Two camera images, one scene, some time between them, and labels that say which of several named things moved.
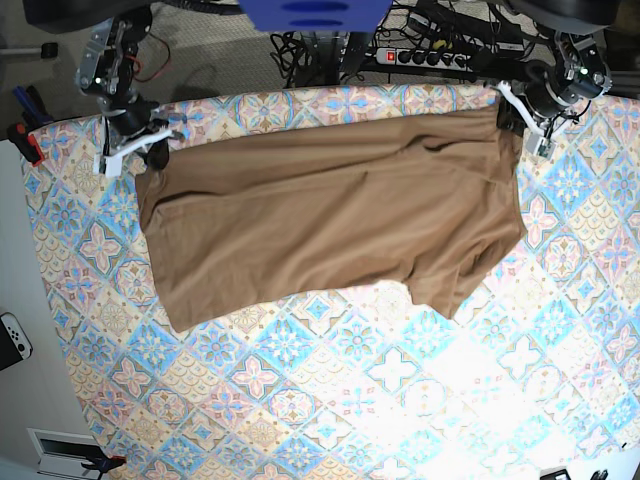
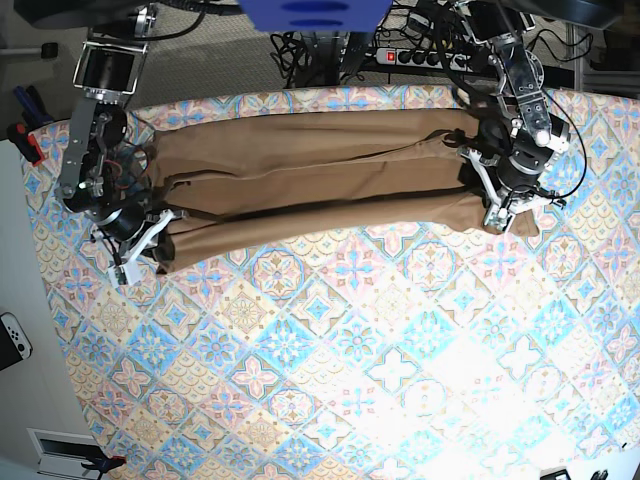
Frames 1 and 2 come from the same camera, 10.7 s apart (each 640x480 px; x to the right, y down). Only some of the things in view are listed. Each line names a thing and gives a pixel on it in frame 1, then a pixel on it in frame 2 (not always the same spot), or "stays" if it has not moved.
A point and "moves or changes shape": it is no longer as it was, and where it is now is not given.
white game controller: (15, 344) stays
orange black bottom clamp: (103, 464) stays
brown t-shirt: (424, 199) moves or changes shape
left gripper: (127, 122) → (128, 229)
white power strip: (458, 61) stays
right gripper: (550, 100) → (512, 180)
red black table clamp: (26, 142) stays
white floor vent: (62, 453) stays
